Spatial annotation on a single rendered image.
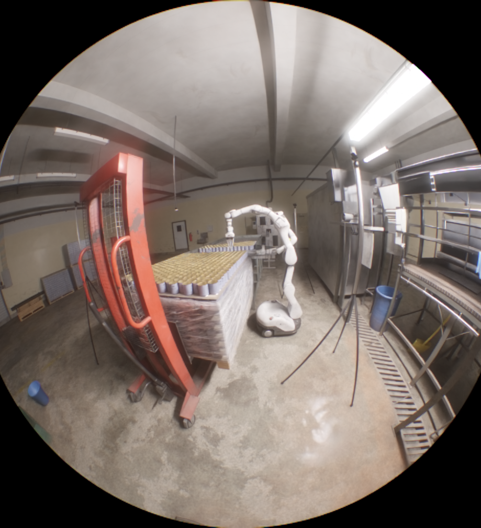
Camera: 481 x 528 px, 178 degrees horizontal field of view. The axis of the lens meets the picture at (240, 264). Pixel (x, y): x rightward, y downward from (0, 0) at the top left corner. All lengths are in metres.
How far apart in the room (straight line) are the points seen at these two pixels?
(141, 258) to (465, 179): 2.39
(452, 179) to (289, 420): 2.50
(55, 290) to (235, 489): 7.77
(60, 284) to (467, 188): 9.55
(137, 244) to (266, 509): 2.04
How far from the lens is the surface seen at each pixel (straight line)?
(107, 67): 3.89
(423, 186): 2.01
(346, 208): 2.48
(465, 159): 1.83
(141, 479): 1.86
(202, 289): 0.99
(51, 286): 7.88
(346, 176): 2.67
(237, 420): 1.66
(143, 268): 0.92
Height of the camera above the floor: 1.58
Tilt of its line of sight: 15 degrees down
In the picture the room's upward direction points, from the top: 5 degrees counter-clockwise
